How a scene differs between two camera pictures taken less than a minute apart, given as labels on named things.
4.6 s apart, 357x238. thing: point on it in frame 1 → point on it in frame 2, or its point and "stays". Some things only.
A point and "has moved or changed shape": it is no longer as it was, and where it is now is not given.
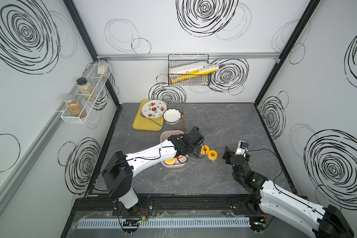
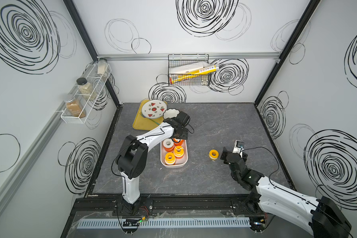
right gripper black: (227, 152) stays
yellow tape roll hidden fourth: (212, 155) stays
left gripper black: (196, 152) → (184, 134)
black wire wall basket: (188, 70) stays
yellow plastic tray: (141, 123) stays
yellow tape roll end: (182, 158) has moved or changed shape
